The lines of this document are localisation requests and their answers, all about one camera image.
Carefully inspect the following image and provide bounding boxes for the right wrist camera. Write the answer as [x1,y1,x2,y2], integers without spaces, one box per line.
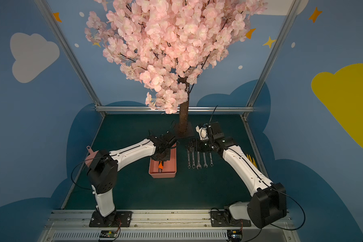
[195,122,224,141]

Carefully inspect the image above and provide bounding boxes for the aluminium frame back bar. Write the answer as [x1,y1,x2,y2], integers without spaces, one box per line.
[95,105,254,114]

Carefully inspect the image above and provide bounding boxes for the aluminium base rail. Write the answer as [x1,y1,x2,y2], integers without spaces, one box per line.
[38,209,300,242]

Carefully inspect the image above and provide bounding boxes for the pink cherry blossom tree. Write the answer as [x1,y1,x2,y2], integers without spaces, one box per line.
[85,0,268,137]

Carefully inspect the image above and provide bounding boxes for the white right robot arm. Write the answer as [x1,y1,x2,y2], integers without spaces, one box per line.
[196,138,287,228]

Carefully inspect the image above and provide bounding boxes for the orange handled adjustable wrench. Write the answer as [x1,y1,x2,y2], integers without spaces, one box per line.
[158,161,164,173]

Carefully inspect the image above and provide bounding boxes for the pink plastic storage box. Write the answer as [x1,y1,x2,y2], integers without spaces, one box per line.
[148,144,177,178]

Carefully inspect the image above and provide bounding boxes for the yellow rubber glove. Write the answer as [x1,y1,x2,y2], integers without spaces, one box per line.
[246,154,258,168]

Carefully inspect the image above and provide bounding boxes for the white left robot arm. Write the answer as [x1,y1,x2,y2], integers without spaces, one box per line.
[85,132,177,218]

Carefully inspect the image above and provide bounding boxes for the pink plastic dustpan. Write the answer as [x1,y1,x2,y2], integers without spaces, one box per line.
[84,146,99,167]

